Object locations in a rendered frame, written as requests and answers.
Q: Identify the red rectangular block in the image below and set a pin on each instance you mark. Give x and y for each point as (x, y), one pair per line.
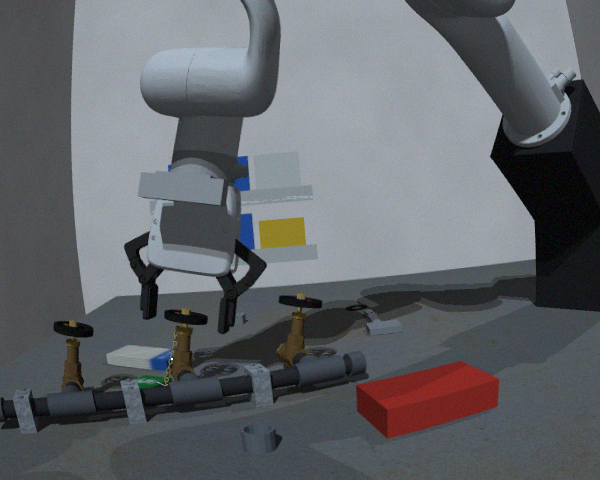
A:
(412, 402)

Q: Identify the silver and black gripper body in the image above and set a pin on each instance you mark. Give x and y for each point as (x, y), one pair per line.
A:
(191, 238)

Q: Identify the dark grey pipe with three valves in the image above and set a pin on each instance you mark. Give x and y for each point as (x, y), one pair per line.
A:
(188, 388)

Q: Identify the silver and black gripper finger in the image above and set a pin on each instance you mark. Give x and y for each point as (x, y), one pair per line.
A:
(146, 275)
(227, 310)

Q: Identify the white and blue bag of cable ties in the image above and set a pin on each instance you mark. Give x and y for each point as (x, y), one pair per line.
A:
(140, 357)

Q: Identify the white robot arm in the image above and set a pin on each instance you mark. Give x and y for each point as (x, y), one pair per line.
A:
(241, 82)

